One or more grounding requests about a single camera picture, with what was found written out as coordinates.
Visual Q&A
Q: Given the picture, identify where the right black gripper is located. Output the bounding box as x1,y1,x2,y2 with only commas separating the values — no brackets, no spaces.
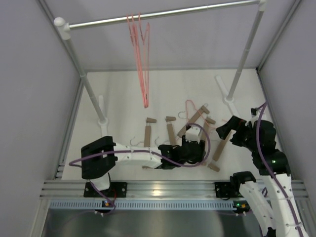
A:
216,116,259,152

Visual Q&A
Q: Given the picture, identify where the tan clip hanger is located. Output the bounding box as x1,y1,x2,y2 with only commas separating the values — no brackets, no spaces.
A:
201,117,216,166
207,132,232,172
129,118,157,169
154,116,177,146

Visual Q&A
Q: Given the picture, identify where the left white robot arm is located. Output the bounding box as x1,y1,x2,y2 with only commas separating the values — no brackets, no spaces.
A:
81,136,205,197

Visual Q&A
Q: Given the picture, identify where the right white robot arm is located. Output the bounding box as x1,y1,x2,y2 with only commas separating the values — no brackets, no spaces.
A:
216,116,308,237

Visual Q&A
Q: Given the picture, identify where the tan clip hanger angled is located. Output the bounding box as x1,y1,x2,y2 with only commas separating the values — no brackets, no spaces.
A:
177,105,210,137

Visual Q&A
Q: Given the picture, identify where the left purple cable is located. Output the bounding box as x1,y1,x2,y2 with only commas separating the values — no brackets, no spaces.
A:
68,123,212,214

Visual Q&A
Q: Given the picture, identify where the purple cable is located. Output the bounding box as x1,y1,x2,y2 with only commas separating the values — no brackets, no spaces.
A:
254,101,307,237
68,123,212,214

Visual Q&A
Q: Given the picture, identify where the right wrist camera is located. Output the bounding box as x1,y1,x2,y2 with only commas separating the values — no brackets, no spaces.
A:
250,106,263,124

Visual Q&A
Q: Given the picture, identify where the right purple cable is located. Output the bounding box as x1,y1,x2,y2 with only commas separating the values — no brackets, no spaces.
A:
254,101,307,237

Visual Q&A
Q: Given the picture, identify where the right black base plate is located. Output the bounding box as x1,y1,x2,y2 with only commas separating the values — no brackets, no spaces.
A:
214,182,242,199

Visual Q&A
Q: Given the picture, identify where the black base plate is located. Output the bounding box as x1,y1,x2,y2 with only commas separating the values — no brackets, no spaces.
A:
214,182,242,199
83,182,127,198

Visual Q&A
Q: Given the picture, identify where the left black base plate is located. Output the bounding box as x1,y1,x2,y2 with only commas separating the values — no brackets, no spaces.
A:
83,182,127,198

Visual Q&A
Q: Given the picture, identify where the aluminium mounting rail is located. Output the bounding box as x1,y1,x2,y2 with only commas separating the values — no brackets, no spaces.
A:
39,179,309,200

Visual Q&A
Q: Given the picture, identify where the grey slotted cable duct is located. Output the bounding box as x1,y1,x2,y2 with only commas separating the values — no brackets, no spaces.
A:
49,199,246,211

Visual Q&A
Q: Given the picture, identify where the silver clothes rack rail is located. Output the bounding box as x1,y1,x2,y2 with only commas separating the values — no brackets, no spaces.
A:
68,0,260,30

